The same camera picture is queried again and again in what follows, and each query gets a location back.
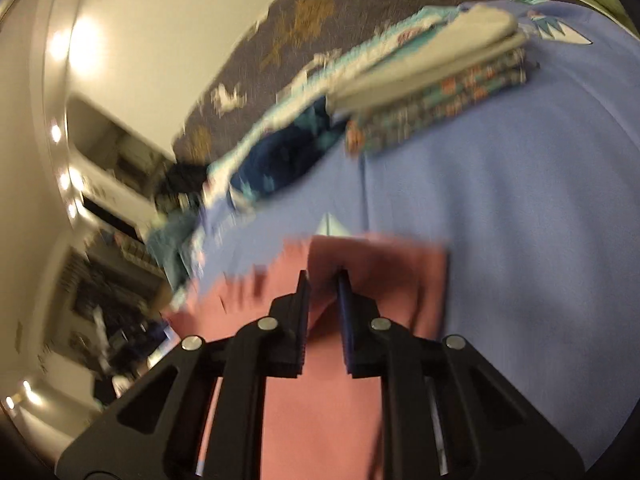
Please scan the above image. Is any black clothes pile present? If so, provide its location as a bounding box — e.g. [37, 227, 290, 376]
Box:
[153, 162, 208, 214]

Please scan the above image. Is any patterned folded cloth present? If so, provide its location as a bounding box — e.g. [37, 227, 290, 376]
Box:
[345, 47, 527, 156]

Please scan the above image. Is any dark deer pattern mattress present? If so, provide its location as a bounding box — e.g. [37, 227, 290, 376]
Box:
[174, 0, 485, 164]

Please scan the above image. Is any pink long sleeve shirt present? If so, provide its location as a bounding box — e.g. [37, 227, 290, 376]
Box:
[164, 235, 448, 479]

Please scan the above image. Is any navy star plush blanket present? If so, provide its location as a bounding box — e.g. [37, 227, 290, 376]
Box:
[229, 96, 348, 205]

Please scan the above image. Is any teal knitted blanket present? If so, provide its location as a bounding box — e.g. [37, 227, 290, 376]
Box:
[145, 210, 198, 292]

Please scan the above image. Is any grey folded cloth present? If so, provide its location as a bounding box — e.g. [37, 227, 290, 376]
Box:
[326, 4, 526, 112]

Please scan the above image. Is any white teal quilt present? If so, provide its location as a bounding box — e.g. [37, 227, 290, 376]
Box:
[204, 6, 458, 208]

